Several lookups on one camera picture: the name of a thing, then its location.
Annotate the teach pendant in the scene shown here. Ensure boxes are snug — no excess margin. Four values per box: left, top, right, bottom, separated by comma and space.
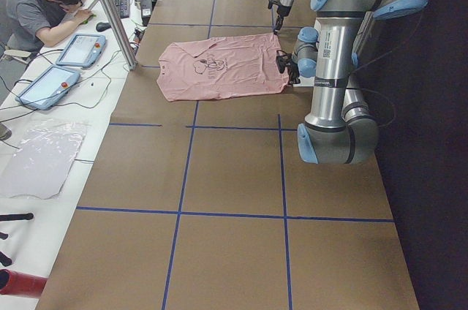
15, 65, 80, 110
56, 34, 107, 68

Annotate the seated person grey shirt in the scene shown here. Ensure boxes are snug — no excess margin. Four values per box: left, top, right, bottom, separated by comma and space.
5, 0, 93, 53

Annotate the black camera tripod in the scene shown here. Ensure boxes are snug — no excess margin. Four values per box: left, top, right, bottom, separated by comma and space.
0, 211, 34, 268

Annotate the black computer mouse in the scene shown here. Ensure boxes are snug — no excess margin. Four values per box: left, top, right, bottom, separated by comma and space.
95, 22, 111, 32

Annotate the lower teach pendant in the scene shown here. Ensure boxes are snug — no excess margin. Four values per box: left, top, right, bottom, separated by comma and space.
15, 65, 80, 110

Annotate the clear plastic bag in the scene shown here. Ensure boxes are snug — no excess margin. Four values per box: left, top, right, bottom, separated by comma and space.
1, 118, 88, 200

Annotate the upper teach pendant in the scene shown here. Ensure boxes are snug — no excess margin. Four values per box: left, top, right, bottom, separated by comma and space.
56, 34, 107, 68

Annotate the aluminium frame post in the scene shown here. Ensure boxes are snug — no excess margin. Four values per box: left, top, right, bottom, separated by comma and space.
100, 0, 137, 70

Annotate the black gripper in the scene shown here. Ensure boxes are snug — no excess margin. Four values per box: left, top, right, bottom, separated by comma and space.
273, 15, 285, 35
285, 61, 301, 86

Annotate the red cylinder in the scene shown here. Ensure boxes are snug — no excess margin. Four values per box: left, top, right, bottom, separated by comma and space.
1, 269, 48, 298

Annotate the pink Snoopy t-shirt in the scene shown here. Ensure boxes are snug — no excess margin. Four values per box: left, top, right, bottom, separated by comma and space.
157, 33, 289, 102

